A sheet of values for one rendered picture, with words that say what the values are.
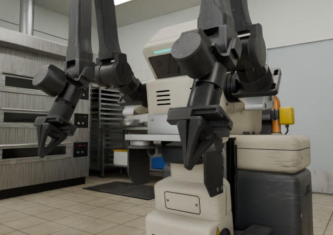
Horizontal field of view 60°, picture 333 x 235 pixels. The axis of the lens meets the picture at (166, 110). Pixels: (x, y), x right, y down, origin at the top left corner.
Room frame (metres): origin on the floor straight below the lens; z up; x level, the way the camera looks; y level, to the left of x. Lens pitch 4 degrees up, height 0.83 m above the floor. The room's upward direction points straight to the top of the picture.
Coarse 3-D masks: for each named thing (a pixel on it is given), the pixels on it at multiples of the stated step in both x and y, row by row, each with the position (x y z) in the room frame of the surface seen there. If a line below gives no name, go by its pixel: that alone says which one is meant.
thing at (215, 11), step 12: (204, 0) 0.56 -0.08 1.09; (216, 0) 0.54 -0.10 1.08; (228, 0) 0.57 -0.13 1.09; (204, 12) 0.56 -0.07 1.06; (216, 12) 0.54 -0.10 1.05; (228, 12) 0.55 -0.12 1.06; (204, 24) 0.56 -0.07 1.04; (216, 24) 0.54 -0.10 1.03; (228, 24) 0.55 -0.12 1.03; (216, 36) 0.55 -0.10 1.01; (228, 36) 0.54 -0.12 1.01
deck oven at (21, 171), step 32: (0, 32) 3.22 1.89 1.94; (0, 64) 3.44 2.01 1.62; (32, 64) 3.77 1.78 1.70; (96, 64) 4.42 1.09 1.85; (0, 96) 3.46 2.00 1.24; (32, 96) 3.78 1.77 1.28; (0, 128) 3.47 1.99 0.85; (32, 128) 3.80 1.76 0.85; (0, 160) 3.45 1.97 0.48; (32, 160) 3.78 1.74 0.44; (64, 160) 4.21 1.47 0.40; (0, 192) 3.53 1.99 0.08; (32, 192) 3.86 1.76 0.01
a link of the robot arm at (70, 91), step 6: (66, 84) 0.78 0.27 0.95; (72, 84) 0.78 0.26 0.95; (66, 90) 0.77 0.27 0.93; (72, 90) 0.77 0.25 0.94; (78, 90) 0.79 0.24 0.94; (60, 96) 0.76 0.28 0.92; (66, 96) 0.76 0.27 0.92; (72, 96) 0.77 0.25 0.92; (78, 96) 0.79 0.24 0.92; (66, 102) 0.77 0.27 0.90; (72, 102) 0.77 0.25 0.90
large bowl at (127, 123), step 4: (120, 120) 5.06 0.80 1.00; (124, 120) 5.02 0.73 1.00; (128, 120) 5.01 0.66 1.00; (132, 120) 5.03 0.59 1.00; (136, 120) 5.08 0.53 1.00; (120, 124) 5.12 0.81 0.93; (124, 124) 5.05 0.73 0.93; (128, 124) 5.04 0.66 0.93; (132, 124) 5.07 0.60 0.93; (136, 124) 5.14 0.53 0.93
